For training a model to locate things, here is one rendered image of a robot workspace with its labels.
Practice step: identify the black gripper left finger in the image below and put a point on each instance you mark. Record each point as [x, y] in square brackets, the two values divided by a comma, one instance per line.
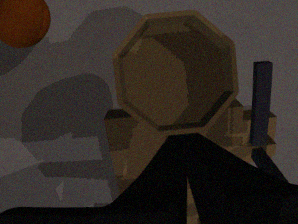
[157, 196]

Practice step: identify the orange ball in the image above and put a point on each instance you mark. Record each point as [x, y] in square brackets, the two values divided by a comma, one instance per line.
[23, 23]

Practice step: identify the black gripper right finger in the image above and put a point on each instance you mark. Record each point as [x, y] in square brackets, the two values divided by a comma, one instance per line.
[227, 190]

